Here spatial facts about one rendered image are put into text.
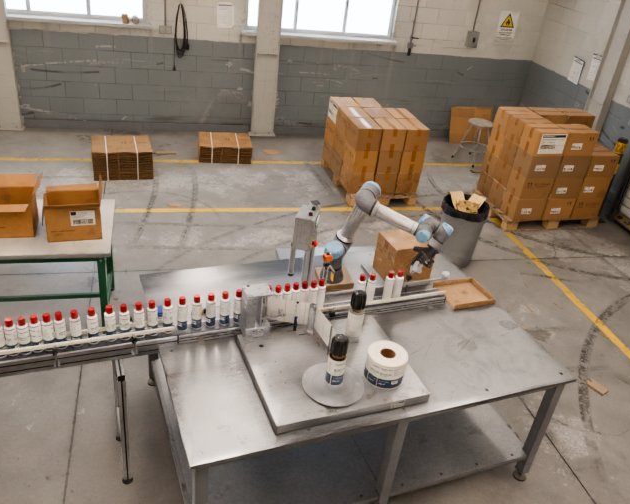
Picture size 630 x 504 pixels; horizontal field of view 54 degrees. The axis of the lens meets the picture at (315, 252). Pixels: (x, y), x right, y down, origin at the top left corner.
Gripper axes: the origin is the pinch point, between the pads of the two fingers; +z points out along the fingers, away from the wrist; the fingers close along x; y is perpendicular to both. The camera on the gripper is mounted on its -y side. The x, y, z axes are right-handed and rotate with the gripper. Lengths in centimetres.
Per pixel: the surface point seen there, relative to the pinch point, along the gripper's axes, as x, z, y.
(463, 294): 49.2, -1.5, -0.3
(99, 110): -83, 143, -547
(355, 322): -42, 29, 33
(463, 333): 29.6, 9.9, 35.0
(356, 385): -46, 46, 66
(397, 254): -2.2, -1.4, -16.2
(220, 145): 31, 82, -426
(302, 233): -79, 7, 0
